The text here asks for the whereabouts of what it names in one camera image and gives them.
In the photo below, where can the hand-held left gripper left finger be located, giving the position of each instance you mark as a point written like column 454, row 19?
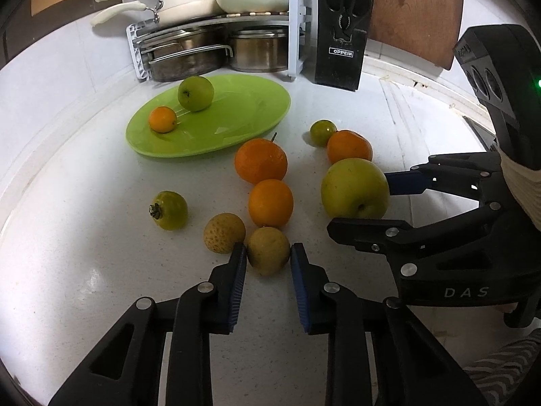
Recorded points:
column 239, row 287

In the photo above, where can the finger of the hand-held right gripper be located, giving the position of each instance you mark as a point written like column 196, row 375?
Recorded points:
column 405, row 182
column 363, row 230

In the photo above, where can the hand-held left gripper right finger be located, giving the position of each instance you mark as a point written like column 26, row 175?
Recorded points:
column 299, row 287

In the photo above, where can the large yellow-green apple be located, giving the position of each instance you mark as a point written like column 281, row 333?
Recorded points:
column 353, row 188

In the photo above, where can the yellow speckled round fruit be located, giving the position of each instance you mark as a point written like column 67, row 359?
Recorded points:
column 222, row 232
column 268, row 251

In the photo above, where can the small green tomato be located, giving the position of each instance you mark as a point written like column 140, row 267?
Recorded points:
column 322, row 132

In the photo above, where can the large green tomato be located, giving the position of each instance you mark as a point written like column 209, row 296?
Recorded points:
column 171, row 211

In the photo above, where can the large orange with stem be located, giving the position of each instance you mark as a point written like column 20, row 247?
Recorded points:
column 261, row 160

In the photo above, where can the green plate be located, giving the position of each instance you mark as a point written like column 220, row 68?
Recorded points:
column 236, row 114

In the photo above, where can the wooden cutting board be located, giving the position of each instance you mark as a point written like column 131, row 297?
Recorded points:
column 414, row 8

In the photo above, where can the black knife block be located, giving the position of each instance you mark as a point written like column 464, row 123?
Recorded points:
column 342, row 29

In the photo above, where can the small orange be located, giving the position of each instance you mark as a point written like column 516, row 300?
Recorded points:
column 162, row 119

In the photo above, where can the small green apple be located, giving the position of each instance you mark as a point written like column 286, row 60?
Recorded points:
column 195, row 93

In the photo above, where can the zebra patterned clothing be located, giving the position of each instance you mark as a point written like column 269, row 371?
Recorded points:
column 507, row 372

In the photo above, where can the beaded trivet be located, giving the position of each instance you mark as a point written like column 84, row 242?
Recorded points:
column 258, row 13

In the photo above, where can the white and grey pot rack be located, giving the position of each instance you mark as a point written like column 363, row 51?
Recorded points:
column 137, row 50

